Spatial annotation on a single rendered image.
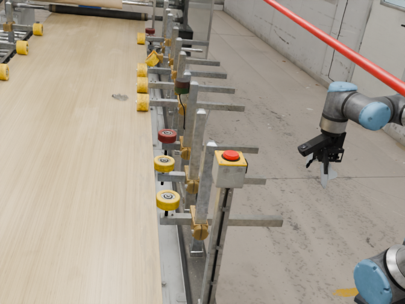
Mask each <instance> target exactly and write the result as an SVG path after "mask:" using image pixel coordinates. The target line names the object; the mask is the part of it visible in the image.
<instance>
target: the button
mask: <svg viewBox="0 0 405 304"><path fill-rule="evenodd" d="M223 156H224V157H225V158H226V159H228V160H236V159H238V158H239V153H238V152H236V151H233V150H226V151H224V152H223Z"/></svg>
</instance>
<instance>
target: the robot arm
mask: <svg viewBox="0 0 405 304"><path fill-rule="evenodd" d="M357 90H358V88H357V86H356V85H355V84H353V83H347V82H343V81H335V82H332V83H331V84H330V86H329V88H328V91H327V97H326V100H325V104H324V108H323V111H322V115H321V120H320V123H319V126H320V127H321V133H322V134H320V135H318V136H317V137H315V138H313V139H311V140H309V141H307V142H305V143H303V144H302V145H300V146H298V151H299V153H300V154H301V155H302V156H304V157H306V156H307V160H306V168H308V167H309V166H310V164H311V163H312V162H314V161H317V160H318V162H322V164H321V165H320V171H321V185H322V187H323V188H324V189H325V188H326V186H327V181H328V180H331V179H334V178H336V177H337V176H338V174H337V172H336V171H333V170H332V168H331V163H329V162H341V161H342V157H343V154H344V151H345V150H344V149H343V148H342V147H343V144H344V140H345V137H346V132H345V129H346V126H347V122H348V119H350V120H352V121H354V122H356V123H357V124H359V125H361V126H362V127H364V128H366V129H368V130H372V131H376V130H379V129H381V128H383V127H384V126H385V125H386V124H387V123H396V124H398V125H401V126H404V127H405V97H403V96H402V95H400V94H396V95H390V96H383V97H372V98H370V97H368V96H366V95H363V94H361V93H358V92H356V91H357ZM339 153H342V156H341V159H339V156H338V154H339ZM353 277H354V283H355V285H356V288H357V290H358V292H359V294H360V295H361V296H362V297H363V299H365V300H366V302H368V303H369V304H405V237H404V241H403V244H402V245H401V244H396V245H393V246H392V247H390V248H388V249H386V250H384V251H382V252H381V253H379V254H377V255H375V256H373V257H370V258H368V259H363V260H362V261H361V262H359V263H358V264H357V265H356V266H355V268H354V273H353Z"/></svg>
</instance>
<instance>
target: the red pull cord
mask: <svg viewBox="0 0 405 304"><path fill-rule="evenodd" d="M263 1H265V2H266V3H268V4H269V5H270V6H272V7H274V8H275V9H276V10H278V11H279V12H280V13H282V14H284V15H285V16H287V17H288V18H289V19H291V20H292V21H294V22H295V23H297V24H298V25H300V26H301V27H303V28H304V29H305V30H307V31H308V32H310V33H312V34H313V35H314V36H316V37H317V38H319V39H320V40H322V41H323V42H325V43H326V44H327V45H329V46H330V47H332V48H333V49H335V50H336V51H337V52H339V53H341V54H342V55H344V56H345V57H346V58H348V59H349V60H351V61H352V62H354V63H355V64H357V65H358V66H360V67H361V68H362V69H364V70H365V71H367V72H369V73H370V74H371V75H373V76H374V77H375V78H377V79H379V80H380V81H382V82H383V83H384V84H386V85H387V86H389V87H390V88H392V89H393V90H395V91H396V92H398V93H399V94H400V95H402V96H403V97H405V82H403V81H401V80H400V79H399V78H397V77H395V76H394V75H392V74H390V73H389V72H388V71H385V70H384V69H383V68H381V67H379V66H378V65H376V64H375V63H373V62H372V61H370V60H368V59H367V58H365V57H364V56H362V55H360V54H359V53H357V52H355V51H354V50H352V49H351V48H349V47H347V46H346V45H344V44H343V43H341V42H340V41H338V40H336V39H335V38H333V37H331V36H330V35H328V34H327V33H325V32H323V31H322V30H320V29H319V28H317V27H316V26H314V25H312V24H311V23H310V22H308V21H306V20H305V19H303V18H301V17H300V16H298V15H297V14H295V13H294V12H292V11H290V10H289V9H287V8H286V7H284V6H282V5H281V4H279V3H277V2H276V1H274V0H263Z"/></svg>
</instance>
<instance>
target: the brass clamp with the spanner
mask: <svg viewBox="0 0 405 304"><path fill-rule="evenodd" d="M179 141H180V156H181V157H182V158H183V159H184V160H190V152H191V147H184V146H183V136H180V138H179Z"/></svg>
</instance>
